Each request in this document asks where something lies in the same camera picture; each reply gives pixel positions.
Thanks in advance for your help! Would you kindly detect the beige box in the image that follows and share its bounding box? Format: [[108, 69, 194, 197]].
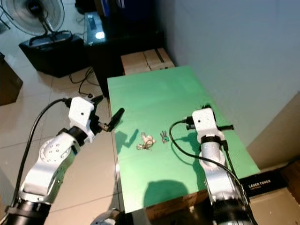
[[246, 91, 300, 170]]

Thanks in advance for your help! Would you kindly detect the black floor cable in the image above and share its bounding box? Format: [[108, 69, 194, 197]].
[[68, 66, 99, 97]]

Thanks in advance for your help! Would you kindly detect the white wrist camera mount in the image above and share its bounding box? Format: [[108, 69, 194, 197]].
[[192, 108, 219, 138], [68, 97, 97, 142]]

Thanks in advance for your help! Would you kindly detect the black speaker box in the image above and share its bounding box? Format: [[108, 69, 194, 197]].
[[19, 34, 90, 78]]

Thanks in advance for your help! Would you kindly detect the green table mat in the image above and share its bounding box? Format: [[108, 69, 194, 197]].
[[107, 65, 261, 214]]

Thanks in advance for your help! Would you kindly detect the tan taped cardboard box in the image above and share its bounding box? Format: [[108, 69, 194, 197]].
[[120, 48, 175, 75]]

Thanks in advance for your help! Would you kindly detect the lit grey device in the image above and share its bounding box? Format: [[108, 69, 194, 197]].
[[85, 13, 106, 43]]

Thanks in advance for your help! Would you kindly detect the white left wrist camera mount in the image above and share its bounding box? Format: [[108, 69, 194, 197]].
[[68, 97, 97, 142]]

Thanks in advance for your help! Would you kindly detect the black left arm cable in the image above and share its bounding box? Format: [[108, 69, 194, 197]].
[[16, 96, 72, 207]]

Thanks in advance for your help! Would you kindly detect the grey standing fan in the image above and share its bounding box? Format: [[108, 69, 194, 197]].
[[0, 0, 71, 47]]

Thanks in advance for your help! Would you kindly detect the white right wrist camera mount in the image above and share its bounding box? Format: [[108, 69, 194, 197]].
[[192, 108, 219, 138]]

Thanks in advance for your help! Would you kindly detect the key bunch with beige fob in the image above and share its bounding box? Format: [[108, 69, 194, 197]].
[[137, 133, 156, 151]]

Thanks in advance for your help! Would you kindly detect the brown open cardboard box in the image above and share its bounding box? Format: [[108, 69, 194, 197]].
[[0, 54, 23, 106]]

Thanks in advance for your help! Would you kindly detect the brown table base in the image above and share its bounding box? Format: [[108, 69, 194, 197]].
[[143, 190, 211, 221]]

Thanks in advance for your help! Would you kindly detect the black laser toner box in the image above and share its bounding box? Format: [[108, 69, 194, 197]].
[[239, 170, 290, 197]]

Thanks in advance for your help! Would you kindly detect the black cabinet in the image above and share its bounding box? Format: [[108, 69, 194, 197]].
[[84, 12, 165, 97]]

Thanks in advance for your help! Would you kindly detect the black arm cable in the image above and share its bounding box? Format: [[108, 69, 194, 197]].
[[16, 96, 72, 207], [168, 120, 251, 200]]

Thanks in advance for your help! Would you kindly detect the grey robot foot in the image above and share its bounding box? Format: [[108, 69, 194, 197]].
[[91, 209, 122, 225]]

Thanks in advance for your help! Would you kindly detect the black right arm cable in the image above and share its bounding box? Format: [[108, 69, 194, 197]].
[[168, 120, 251, 200]]

